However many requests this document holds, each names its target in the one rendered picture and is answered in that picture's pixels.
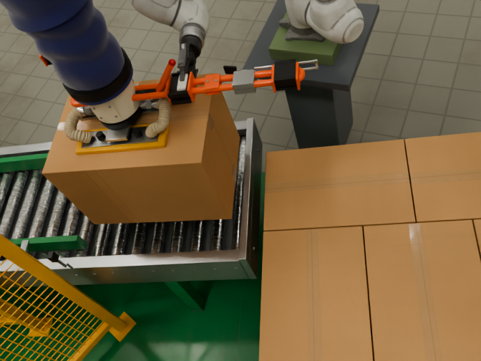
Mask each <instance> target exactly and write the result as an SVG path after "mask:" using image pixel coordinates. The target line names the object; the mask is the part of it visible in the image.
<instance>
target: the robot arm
mask: <svg viewBox="0 0 481 361"><path fill-rule="evenodd" d="M130 3H131V5H132V6H133V7H134V9H135V10H136V11H138V12H139V13H141V14H142V15H144V16H146V17H147V18H149V19H151V20H153V21H156V22H158V23H161V24H166V25H168V26H170V27H172V28H174V29H176V30H177V31H179V32H180V38H179V43H180V52H179V57H178V69H179V71H177V74H179V79H178V87H177V91H178V92H179V91H184V90H186V87H187V82H188V74H186V73H187V71H191V72H192V73H193V75H194V77H195V79H196V77H197V73H198V69H196V68H195V64H196V59H197V58H198V57H199V56H200V54H201V49H202V48H203V46H204V42H205V34H206V33H207V31H208V27H209V19H210V16H209V9H208V5H207V4H206V2H205V1H204V0H187V1H185V0H130ZM285 3H286V10H287V13H288V17H289V18H288V19H282V20H280V26H281V27H286V28H288V31H287V33H286V35H285V40H286V41H291V40H307V41H318V42H323V41H324V40H325V39H328V40H330V41H332V42H335V43H338V44H348V43H349V42H353V41H355V40H356V39H357V38H358V37H359V36H360V34H361V33H362V31H363V28H364V18H363V15H362V13H361V11H360V10H359V9H358V8H357V6H356V4H355V2H354V0H285Z"/></svg>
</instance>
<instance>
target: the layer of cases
mask: <svg viewBox="0 0 481 361"><path fill-rule="evenodd" d="M263 231H264V232H263V260H262V281H261V321H260V342H259V361H373V352H372V343H371V330H372V339H373V348H374V361H481V132H478V133H463V134H455V135H441V136H432V137H424V138H410V139H405V140H403V139H402V140H387V141H379V142H371V143H357V144H348V145H334V146H326V147H318V148H303V149H295V150H281V151H273V152H266V178H265V198H264V220H263ZM366 270H367V279H368V288H369V300H368V290H367V281H366ZM369 305H370V314H371V325H370V316H369Z"/></svg>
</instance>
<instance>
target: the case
mask: <svg viewBox="0 0 481 361"><path fill-rule="evenodd" d="M71 98H72V97H71V96H70V94H69V96H68V98H67V101H66V104H65V106H64V110H63V113H62V116H61V119H60V121H59V124H58V127H57V131H56V133H55V136H54V139H53V142H52V145H51V147H50V150H49V154H48V156H47V160H46V163H45V165H44V168H43V171H42V174H43V175H44V176H45V177H46V178H47V179H48V180H49V181H50V182H51V183H52V184H53V185H54V186H55V187H56V188H57V189H58V190H59V191H61V192H62V193H63V194H64V195H65V196H66V197H67V198H68V199H69V200H70V201H71V202H72V203H73V204H74V205H75V206H76V207H77V208H78V209H79V210H80V211H81V212H82V213H83V214H84V215H85V216H86V217H87V218H88V219H89V220H90V221H91V222H92V223H93V224H109V223H145V222H164V221H200V220H219V219H232V213H233V199H234V192H235V179H236V171H237V164H238V151H239V144H240V136H239V134H238V131H237V129H236V126H235V123H234V122H233V118H232V116H231V113H230V110H229V109H228V106H227V103H226V101H225V98H224V96H223V93H222V92H221V93H220V94H216V95H206V93H203V94H196V95H195V101H194V102H192V103H188V104H181V105H171V115H170V116H171V117H170V122H169V125H170V127H169V132H168V136H167V143H166V147H165V148H154V149H146V150H130V151H121V152H112V153H96V154H88V155H77V154H76V153H75V150H76V148H77V143H78V141H73V140H70V139H69V138H68V137H67V136H66V134H65V130H64V129H65V127H64V126H65V123H66V119H67V116H68V114H69V113H70V112H71V111H73V109H72V105H71V103H70V100H71ZM158 116H159V113H150V114H144V115H141V116H140V117H139V118H138V119H137V120H136V121H135V122H134V123H132V124H131V126H133V125H147V124H151V123H154V122H157V120H158ZM104 128H107V127H105V126H104V125H103V124H102V123H101V122H100V121H99V119H95V120H82V121H81V120H79V121H78V123H77V130H79V131H80V130H81V131H83V130H96V129H104Z"/></svg>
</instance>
